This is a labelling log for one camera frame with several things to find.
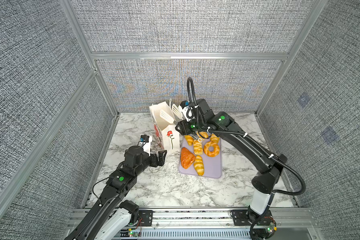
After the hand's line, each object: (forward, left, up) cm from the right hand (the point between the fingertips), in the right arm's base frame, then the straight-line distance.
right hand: (179, 124), depth 75 cm
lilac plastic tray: (-8, -19, -28) cm, 35 cm away
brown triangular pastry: (-5, -4, -25) cm, 26 cm away
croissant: (-9, -11, -26) cm, 30 cm away
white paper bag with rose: (+2, +7, -8) cm, 11 cm away
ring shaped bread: (0, -21, -27) cm, 34 cm away
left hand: (-10, +11, -8) cm, 17 cm away
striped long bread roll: (+3, -11, -25) cm, 27 cm away
